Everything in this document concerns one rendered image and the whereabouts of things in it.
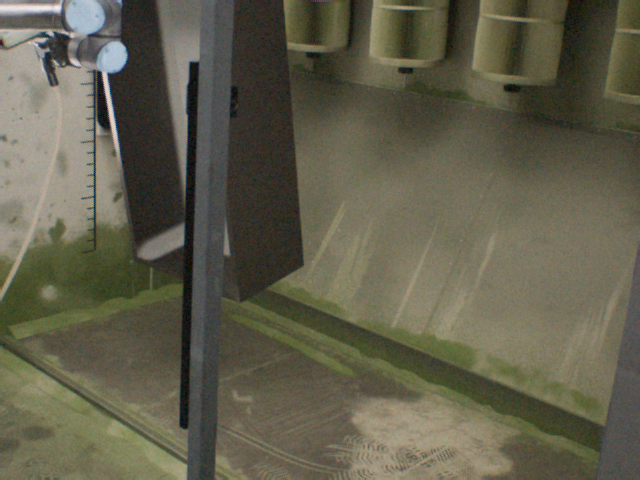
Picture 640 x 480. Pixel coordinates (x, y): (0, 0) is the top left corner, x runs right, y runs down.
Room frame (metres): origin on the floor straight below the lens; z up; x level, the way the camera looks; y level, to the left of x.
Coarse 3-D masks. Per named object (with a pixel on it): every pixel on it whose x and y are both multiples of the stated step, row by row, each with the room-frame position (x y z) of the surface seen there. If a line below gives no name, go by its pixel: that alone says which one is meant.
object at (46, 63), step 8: (8, 32) 2.69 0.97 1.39; (16, 32) 2.70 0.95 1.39; (24, 32) 2.72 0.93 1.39; (32, 32) 2.74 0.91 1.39; (40, 32) 2.77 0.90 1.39; (8, 40) 2.68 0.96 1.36; (16, 40) 2.70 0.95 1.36; (24, 40) 2.73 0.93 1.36; (0, 48) 2.70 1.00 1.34; (8, 48) 2.68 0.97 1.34; (40, 56) 2.78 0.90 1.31; (48, 56) 2.79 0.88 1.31; (48, 64) 2.79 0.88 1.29; (48, 72) 2.79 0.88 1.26; (48, 80) 2.81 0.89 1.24; (56, 80) 2.81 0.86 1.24
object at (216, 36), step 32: (224, 0) 1.81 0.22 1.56; (224, 32) 1.81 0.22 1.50; (224, 64) 1.81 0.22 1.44; (224, 96) 1.81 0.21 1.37; (224, 128) 1.81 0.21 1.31; (224, 160) 1.82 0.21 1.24; (224, 192) 1.82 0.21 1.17; (224, 224) 1.82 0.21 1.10; (192, 288) 1.82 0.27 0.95; (192, 320) 1.82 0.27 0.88; (192, 352) 1.81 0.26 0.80; (192, 384) 1.81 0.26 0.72; (192, 416) 1.81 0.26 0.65; (192, 448) 1.81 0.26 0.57
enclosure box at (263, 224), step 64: (128, 0) 3.35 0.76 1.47; (192, 0) 3.40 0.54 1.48; (256, 0) 3.01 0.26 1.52; (128, 64) 3.35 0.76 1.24; (256, 64) 3.02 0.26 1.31; (128, 128) 3.35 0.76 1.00; (256, 128) 3.03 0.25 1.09; (128, 192) 3.35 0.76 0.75; (256, 192) 3.04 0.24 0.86; (256, 256) 3.06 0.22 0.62
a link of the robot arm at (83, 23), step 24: (0, 0) 2.47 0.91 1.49; (24, 0) 2.47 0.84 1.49; (48, 0) 2.46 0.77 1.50; (72, 0) 2.45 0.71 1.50; (96, 0) 2.47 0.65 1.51; (0, 24) 2.45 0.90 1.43; (24, 24) 2.44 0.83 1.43; (48, 24) 2.44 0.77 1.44; (72, 24) 2.42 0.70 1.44; (96, 24) 2.42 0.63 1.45
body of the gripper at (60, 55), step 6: (54, 36) 2.73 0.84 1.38; (48, 42) 2.70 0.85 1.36; (54, 42) 2.69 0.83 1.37; (54, 48) 2.69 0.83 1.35; (60, 48) 2.70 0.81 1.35; (54, 54) 2.72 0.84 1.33; (60, 54) 2.70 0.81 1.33; (66, 54) 2.69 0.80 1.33; (54, 60) 2.72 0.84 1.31; (60, 60) 2.70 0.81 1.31; (66, 60) 2.71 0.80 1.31; (60, 66) 2.71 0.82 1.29; (72, 66) 2.70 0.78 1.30; (78, 66) 2.68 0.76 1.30
